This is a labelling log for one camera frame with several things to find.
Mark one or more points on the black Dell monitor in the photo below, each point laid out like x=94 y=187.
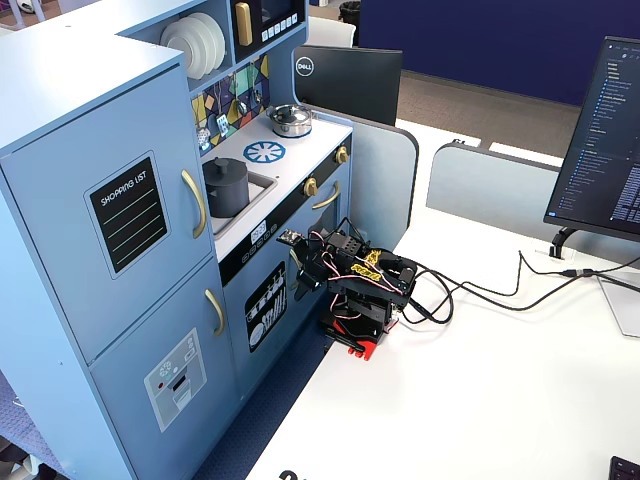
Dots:
x=350 y=82

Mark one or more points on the blue oven door with window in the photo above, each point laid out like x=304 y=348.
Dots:
x=320 y=220

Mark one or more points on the monitor with lit screen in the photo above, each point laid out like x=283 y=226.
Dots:
x=600 y=135

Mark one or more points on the gray desk divider panel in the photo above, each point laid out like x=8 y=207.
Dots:
x=490 y=185
x=380 y=170

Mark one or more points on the black keyboard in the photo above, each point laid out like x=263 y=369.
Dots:
x=626 y=469

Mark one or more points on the red black robot base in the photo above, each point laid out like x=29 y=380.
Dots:
x=362 y=345

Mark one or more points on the blue toy kitchen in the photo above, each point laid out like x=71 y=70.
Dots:
x=125 y=225

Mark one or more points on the blue freezer door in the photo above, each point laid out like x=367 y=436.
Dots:
x=160 y=370

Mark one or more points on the black toy microwave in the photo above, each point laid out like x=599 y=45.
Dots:
x=277 y=22

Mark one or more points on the gray toy sink basin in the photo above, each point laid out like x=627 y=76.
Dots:
x=260 y=192

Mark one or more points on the white toy plate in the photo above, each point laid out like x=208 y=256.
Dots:
x=207 y=42
x=177 y=47
x=221 y=37

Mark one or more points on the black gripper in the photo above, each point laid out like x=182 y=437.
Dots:
x=306 y=274

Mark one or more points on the gold stove knob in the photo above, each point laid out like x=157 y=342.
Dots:
x=310 y=187
x=342 y=155

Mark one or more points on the blue dishwasher door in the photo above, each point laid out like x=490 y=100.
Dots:
x=260 y=320

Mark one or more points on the steel hanging slotted spatula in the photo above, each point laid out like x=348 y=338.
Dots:
x=222 y=123

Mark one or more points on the small wrist camera board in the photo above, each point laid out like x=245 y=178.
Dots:
x=290 y=237

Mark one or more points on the gray pot lid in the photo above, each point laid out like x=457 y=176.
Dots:
x=225 y=170

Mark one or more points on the black five-joint robot arm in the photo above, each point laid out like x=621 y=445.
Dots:
x=371 y=300

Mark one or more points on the steel pot with glass lid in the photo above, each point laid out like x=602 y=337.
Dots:
x=289 y=120

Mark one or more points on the steel hanging skimmer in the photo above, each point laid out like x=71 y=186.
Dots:
x=202 y=135

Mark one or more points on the steel hanging ladle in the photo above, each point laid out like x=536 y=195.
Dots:
x=241 y=106

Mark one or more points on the blue fridge door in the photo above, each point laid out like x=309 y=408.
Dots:
x=115 y=210

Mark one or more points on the gray monitor stand plate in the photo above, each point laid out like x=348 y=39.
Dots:
x=622 y=307

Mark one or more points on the gray cylindrical pot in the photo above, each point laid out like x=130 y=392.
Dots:
x=227 y=197

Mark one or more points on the black trash bin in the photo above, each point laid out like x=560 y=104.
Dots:
x=351 y=11

